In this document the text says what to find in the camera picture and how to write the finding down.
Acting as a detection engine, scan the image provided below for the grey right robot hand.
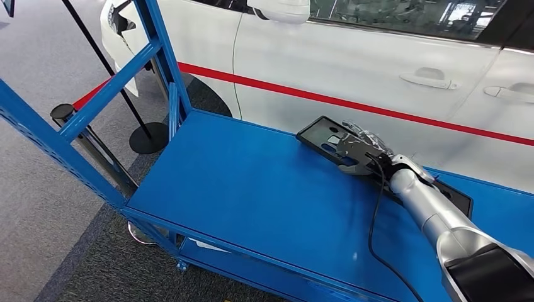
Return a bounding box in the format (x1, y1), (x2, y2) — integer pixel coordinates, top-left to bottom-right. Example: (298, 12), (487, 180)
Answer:
(342, 121), (395, 159)

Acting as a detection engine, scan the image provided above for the long black plastic part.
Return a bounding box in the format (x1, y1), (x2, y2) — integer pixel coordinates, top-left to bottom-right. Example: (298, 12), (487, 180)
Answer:
(296, 116), (474, 220)

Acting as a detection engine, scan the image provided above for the blue metal shelf rack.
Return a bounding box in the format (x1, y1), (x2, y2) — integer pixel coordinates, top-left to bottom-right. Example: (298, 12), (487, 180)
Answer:
(0, 0), (534, 302)

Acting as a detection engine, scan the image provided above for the white car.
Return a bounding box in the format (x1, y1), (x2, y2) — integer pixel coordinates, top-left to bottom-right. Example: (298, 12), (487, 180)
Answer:
(99, 0), (534, 194)

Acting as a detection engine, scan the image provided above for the red barrier belt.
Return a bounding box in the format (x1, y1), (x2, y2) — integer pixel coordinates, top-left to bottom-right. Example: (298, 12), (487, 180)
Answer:
(72, 61), (534, 147)

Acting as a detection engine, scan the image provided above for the white plastic bin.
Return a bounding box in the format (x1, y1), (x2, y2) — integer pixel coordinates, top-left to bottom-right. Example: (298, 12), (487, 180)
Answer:
(188, 237), (231, 254)

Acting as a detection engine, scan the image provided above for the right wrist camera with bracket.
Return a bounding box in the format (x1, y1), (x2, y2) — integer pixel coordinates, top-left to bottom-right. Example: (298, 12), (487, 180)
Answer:
(337, 133), (391, 176)

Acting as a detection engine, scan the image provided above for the black cable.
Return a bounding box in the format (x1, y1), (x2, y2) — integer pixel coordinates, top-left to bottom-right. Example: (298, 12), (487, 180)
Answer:
(365, 153), (424, 302)

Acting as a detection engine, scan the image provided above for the black stanchion post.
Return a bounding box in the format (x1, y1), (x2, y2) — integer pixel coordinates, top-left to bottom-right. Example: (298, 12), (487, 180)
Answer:
(61, 0), (170, 155)

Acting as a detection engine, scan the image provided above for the chrome stanchion post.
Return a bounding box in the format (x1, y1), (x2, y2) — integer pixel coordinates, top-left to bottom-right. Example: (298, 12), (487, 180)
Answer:
(50, 103), (168, 247)

